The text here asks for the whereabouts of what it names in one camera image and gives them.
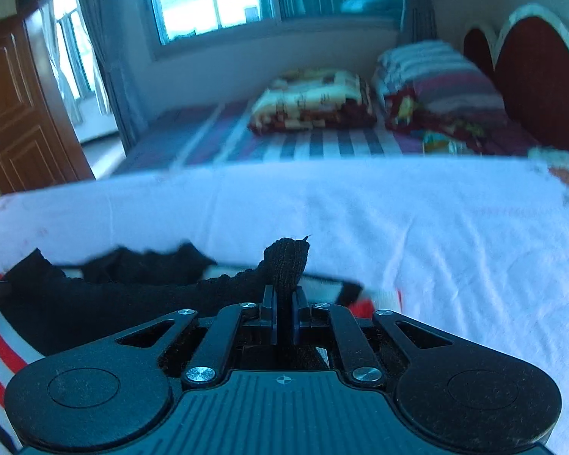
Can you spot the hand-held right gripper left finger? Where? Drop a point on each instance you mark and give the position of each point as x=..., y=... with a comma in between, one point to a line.
x=270, y=313

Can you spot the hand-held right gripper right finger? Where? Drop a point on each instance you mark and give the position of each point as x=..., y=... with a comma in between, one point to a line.
x=298, y=317

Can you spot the striped knit sweater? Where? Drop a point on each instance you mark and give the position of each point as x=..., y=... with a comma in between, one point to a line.
x=99, y=294

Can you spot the floral white bed sheet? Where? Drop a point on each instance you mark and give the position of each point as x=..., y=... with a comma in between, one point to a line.
x=408, y=227

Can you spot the striped mattress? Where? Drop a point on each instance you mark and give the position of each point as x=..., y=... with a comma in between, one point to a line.
x=313, y=144

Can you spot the folded printed blanket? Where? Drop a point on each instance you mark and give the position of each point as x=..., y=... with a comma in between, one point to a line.
x=313, y=99

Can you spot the red patterned blanket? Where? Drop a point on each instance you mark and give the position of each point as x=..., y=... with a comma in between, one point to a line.
x=455, y=130

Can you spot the striped pillow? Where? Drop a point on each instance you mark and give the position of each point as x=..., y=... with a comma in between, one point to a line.
x=436, y=80

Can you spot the grey curtain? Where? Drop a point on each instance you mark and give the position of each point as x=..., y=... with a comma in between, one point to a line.
x=118, y=66
x=419, y=4

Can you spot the sliding glass window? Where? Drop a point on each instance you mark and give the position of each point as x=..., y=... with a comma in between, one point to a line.
x=208, y=0

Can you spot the white sheer curtain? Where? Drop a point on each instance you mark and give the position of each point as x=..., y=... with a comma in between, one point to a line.
x=64, y=66

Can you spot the brown wooden door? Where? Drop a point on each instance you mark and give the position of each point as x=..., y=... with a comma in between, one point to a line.
x=14, y=118

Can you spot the teal cloth bundle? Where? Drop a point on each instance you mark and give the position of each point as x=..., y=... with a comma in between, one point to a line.
x=370, y=4

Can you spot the red and white headboard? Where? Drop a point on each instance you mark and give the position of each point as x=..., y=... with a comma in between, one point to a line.
x=540, y=71

